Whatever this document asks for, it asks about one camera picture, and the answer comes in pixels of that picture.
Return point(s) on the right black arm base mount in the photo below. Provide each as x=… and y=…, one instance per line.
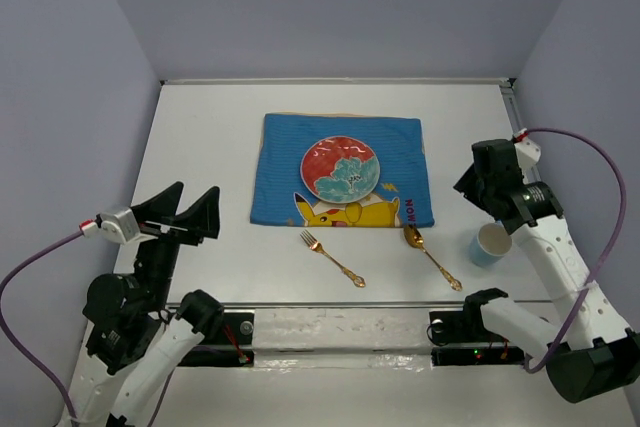
x=456, y=344

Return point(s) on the gold fork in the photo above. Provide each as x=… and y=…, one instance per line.
x=314, y=245

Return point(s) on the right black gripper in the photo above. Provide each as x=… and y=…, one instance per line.
x=467, y=184

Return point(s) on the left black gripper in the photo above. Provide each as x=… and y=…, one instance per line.
x=203, y=216

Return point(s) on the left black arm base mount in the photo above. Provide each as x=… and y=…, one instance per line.
x=230, y=346

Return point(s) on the blue paper cup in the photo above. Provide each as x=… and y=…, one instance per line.
x=489, y=245

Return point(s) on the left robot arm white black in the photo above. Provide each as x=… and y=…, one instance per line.
x=132, y=347

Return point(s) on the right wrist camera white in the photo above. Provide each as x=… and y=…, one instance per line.
x=528, y=152

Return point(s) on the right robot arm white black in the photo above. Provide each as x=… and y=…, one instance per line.
x=595, y=350

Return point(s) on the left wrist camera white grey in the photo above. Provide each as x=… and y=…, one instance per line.
x=119, y=225

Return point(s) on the gold spoon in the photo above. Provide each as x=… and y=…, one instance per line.
x=415, y=239

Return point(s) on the red and blue ceramic plate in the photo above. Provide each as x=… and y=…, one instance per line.
x=340, y=169

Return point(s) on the blue cartoon placemat cloth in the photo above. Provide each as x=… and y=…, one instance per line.
x=402, y=195

